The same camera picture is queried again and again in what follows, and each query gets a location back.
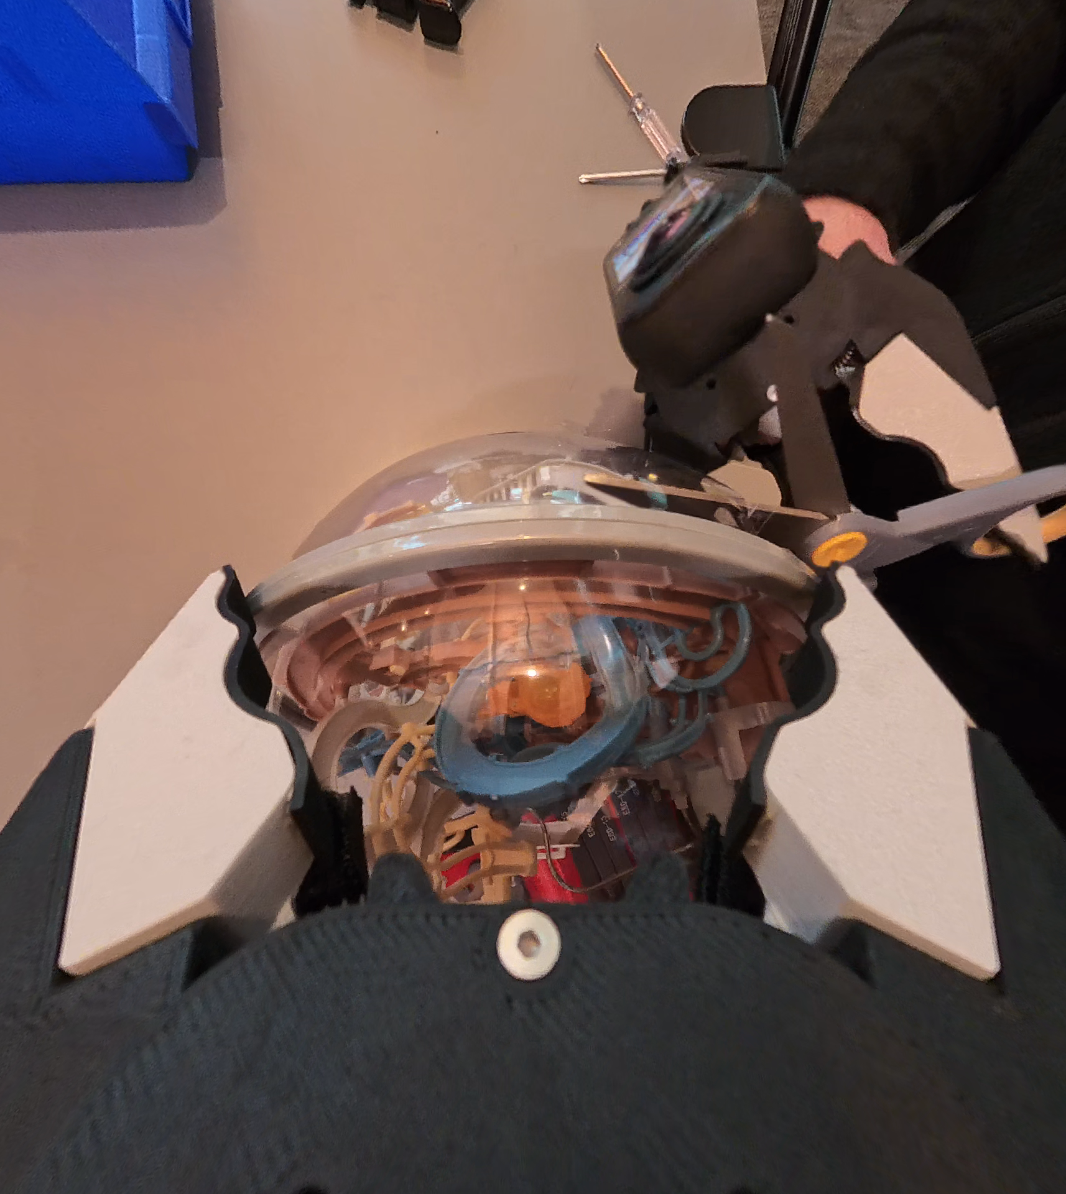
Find black metal post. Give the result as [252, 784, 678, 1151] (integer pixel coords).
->
[765, 0, 833, 94]

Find clear handle screwdriver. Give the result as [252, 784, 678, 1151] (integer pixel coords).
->
[593, 42, 687, 169]

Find person's black jacket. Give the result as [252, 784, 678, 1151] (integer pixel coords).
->
[844, 56, 1066, 871]

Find person's right forearm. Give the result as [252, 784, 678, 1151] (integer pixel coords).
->
[780, 0, 1066, 243]

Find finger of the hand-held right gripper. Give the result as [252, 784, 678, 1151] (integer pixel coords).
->
[856, 332, 1046, 564]

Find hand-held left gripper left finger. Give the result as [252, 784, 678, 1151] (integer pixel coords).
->
[59, 564, 348, 974]

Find blue plastic bin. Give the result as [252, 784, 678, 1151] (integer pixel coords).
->
[0, 0, 199, 185]

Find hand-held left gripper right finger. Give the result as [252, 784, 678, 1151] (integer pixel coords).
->
[711, 564, 1002, 979]

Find clear maze ball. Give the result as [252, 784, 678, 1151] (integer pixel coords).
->
[247, 431, 819, 904]

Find black rounded block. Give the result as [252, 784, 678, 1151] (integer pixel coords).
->
[681, 81, 785, 175]

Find person's right hand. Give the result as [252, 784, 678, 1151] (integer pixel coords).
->
[810, 194, 897, 268]

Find grey and yellow scissors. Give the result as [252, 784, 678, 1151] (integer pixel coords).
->
[584, 464, 1066, 570]

